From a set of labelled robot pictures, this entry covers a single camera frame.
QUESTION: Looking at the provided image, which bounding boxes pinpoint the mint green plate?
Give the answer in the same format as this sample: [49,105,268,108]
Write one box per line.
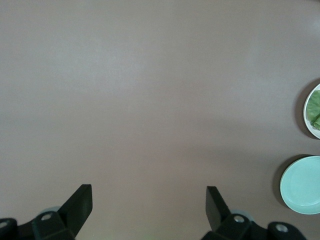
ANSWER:
[279,155,320,216]

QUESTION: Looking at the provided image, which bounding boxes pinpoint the cream white plate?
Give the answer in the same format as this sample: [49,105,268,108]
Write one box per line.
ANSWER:
[302,83,320,140]

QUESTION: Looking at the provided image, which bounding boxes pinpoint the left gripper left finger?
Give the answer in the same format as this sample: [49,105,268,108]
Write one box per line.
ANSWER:
[31,184,94,240]

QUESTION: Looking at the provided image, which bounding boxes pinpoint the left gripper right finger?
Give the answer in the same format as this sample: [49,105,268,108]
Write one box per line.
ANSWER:
[201,185,254,240]

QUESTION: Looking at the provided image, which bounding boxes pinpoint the green lettuce leaf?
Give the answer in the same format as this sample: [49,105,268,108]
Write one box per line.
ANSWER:
[306,90,320,131]

